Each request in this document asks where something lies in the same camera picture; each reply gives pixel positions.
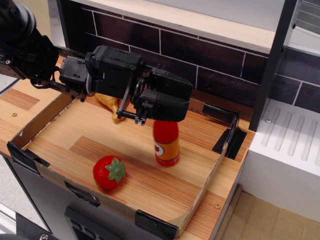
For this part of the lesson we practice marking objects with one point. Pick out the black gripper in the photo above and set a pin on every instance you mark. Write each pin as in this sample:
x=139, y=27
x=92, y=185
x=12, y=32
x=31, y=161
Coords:
x=116, y=73

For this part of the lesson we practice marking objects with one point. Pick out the red hot sauce bottle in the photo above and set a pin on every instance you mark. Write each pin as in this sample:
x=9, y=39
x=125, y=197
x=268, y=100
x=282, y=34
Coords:
x=166, y=142

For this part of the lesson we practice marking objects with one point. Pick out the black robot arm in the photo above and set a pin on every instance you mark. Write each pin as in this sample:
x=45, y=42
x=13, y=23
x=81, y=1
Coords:
x=27, y=54

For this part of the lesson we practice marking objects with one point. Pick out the cardboard fence with black tape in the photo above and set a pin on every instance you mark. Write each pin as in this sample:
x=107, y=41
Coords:
x=54, y=155

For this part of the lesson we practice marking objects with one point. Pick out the plastic chicken drumstick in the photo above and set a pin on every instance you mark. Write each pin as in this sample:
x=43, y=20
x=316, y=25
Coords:
x=112, y=103

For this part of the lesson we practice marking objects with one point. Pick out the red plastic strawberry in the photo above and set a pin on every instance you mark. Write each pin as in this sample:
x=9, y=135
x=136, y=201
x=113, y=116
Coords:
x=109, y=172

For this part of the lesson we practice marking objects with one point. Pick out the light wooden shelf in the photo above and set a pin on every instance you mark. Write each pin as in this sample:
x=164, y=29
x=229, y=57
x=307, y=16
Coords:
x=209, y=27

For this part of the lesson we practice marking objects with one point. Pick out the black left side panel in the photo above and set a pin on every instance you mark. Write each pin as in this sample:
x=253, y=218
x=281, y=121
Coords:
x=71, y=22

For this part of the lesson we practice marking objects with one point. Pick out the brass screw right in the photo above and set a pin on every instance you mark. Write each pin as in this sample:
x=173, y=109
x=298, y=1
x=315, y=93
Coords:
x=217, y=206

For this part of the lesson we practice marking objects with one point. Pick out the white toy sink drainboard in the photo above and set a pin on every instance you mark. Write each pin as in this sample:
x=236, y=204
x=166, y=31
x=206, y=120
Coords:
x=282, y=166

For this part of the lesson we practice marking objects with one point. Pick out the black toy oven panel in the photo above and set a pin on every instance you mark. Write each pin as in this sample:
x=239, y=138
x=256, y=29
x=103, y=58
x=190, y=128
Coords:
x=87, y=226

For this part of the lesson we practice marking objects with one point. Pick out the black vertical post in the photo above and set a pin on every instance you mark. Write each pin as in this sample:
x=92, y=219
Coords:
x=286, y=24

